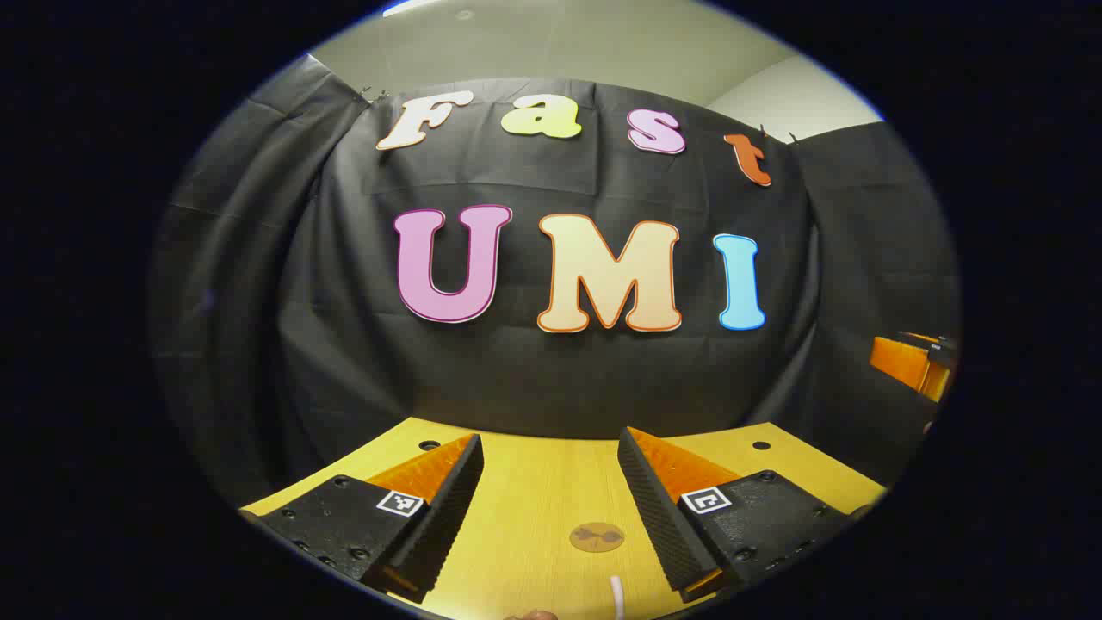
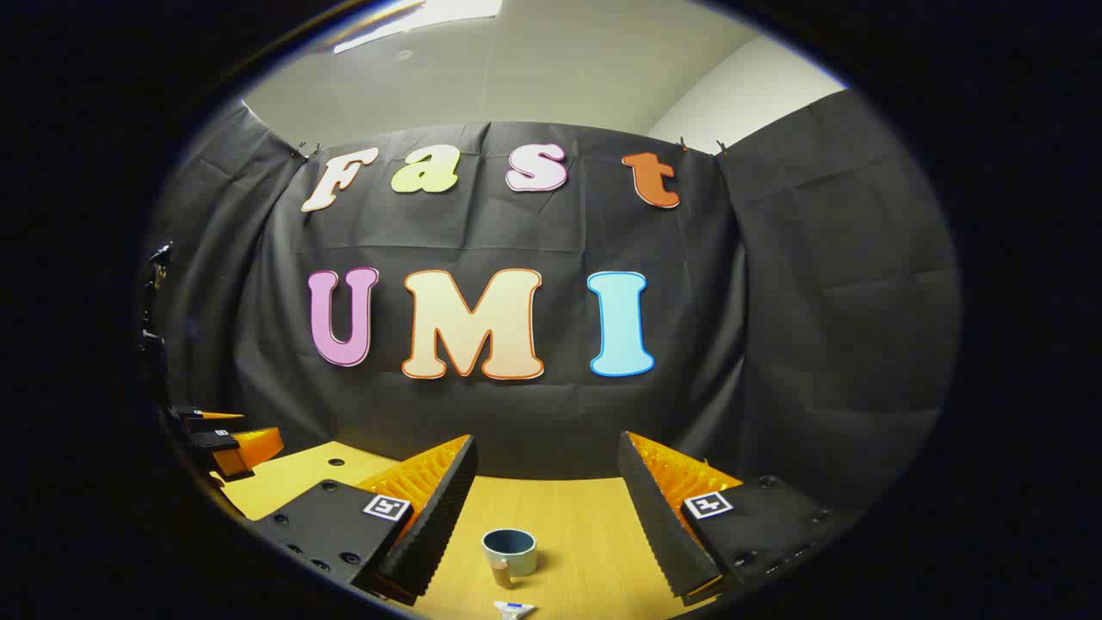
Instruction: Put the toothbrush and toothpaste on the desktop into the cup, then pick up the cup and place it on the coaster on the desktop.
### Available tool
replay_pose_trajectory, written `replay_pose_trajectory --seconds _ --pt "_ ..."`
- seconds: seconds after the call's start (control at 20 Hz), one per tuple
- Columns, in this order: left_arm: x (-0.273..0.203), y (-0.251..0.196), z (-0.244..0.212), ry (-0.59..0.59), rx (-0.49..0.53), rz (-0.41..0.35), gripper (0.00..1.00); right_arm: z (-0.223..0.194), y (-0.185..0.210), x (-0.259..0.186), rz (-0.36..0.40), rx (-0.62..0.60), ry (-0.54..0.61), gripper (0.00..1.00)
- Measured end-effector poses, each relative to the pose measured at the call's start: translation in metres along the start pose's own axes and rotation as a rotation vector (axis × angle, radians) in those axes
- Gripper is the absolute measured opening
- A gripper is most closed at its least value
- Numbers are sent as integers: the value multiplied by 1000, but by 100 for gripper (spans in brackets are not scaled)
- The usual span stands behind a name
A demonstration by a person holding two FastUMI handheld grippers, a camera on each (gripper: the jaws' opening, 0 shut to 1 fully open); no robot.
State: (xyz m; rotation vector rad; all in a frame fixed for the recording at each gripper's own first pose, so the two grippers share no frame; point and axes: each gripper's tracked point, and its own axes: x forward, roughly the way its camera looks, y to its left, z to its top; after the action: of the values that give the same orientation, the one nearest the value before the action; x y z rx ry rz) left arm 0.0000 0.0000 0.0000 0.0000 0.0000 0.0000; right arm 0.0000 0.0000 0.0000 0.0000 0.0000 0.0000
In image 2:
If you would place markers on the white toothpaste tube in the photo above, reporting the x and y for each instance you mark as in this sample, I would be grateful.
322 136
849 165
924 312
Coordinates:
514 609

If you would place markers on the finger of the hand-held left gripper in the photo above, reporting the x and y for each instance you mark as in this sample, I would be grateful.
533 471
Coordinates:
191 414
215 442

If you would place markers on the black backdrop cloth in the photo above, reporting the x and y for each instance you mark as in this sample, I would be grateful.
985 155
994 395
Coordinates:
775 344

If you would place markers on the wooden desktop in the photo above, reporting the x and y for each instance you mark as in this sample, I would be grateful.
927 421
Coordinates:
585 517

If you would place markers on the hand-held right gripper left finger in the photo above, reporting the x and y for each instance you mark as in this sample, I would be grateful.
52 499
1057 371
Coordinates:
435 525

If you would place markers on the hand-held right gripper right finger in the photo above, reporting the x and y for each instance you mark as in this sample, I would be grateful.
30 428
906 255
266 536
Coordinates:
663 525

